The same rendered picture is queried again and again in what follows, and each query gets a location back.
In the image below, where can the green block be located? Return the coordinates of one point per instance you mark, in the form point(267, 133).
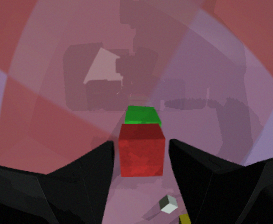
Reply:
point(142, 118)
point(140, 109)

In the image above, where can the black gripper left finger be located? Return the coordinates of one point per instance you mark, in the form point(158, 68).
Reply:
point(75, 194)

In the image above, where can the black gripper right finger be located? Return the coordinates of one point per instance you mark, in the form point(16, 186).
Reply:
point(216, 191)

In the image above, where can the red block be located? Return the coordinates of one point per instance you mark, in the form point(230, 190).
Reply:
point(141, 148)

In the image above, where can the small white cube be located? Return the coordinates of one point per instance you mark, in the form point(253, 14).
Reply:
point(168, 204)

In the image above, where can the small yellow block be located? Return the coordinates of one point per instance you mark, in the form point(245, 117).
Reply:
point(184, 219)

